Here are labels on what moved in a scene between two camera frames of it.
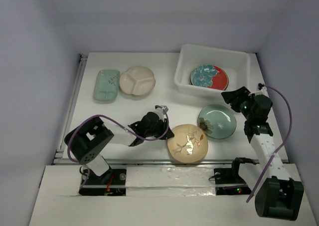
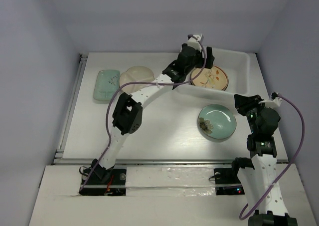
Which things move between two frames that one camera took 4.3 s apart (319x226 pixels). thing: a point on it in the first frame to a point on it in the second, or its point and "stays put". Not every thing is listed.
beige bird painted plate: (189, 144) to (214, 78)
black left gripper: (163, 125) to (198, 54)
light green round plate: (217, 121) stays put
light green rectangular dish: (106, 85) stays put
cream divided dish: (137, 81) stays put
